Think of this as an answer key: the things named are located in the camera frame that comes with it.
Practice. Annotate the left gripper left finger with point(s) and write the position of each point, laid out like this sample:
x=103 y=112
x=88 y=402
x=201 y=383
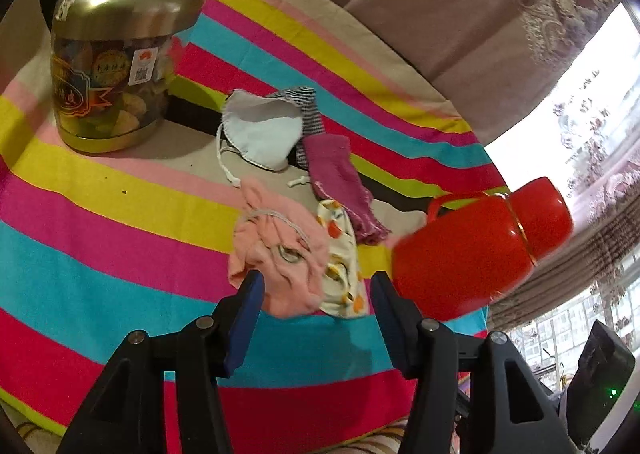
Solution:
x=123 y=412

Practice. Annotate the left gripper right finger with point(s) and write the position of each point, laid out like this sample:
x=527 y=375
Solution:
x=479 y=389

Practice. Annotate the magenta fuzzy sock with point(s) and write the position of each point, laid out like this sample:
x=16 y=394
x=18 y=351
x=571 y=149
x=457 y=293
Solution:
x=334 y=177

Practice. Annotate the striped sofa cover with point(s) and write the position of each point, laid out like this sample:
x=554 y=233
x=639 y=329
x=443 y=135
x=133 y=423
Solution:
x=384 y=441

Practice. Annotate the colourful striped tablecloth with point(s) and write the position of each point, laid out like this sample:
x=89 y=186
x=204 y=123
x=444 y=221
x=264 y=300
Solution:
x=93 y=247

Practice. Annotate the red thermos flask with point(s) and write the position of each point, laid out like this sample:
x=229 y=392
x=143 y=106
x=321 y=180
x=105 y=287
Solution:
x=475 y=248

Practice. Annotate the salmon pink knitted garment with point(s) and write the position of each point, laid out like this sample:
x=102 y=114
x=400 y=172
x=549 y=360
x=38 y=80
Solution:
x=283 y=241

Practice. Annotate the checkered white face mask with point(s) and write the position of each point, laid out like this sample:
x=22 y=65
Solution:
x=268 y=132

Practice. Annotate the gold lid snack jar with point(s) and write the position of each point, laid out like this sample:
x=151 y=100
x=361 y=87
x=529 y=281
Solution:
x=111 y=65

